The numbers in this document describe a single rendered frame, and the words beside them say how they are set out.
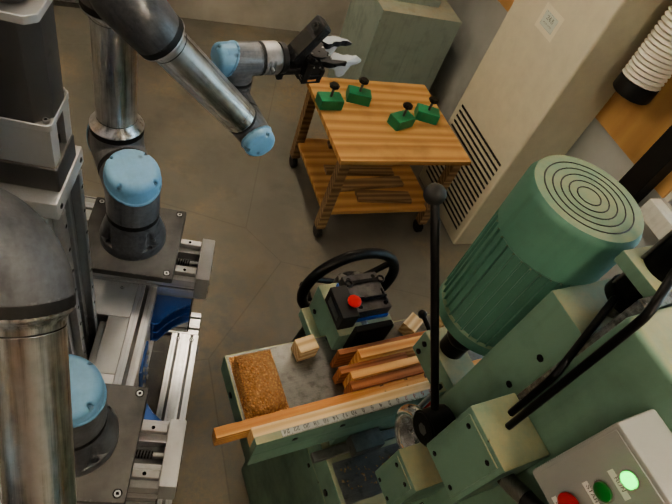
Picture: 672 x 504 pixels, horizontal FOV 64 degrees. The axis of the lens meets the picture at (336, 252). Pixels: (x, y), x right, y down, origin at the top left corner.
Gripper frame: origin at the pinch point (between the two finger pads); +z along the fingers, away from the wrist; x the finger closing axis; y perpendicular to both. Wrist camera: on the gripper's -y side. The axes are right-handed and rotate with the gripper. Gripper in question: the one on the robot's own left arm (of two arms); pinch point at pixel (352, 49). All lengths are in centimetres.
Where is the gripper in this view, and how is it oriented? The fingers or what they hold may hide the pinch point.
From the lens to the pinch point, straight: 142.5
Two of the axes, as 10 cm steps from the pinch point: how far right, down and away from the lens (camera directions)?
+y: -3.3, 5.0, 8.0
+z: 8.6, -1.9, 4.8
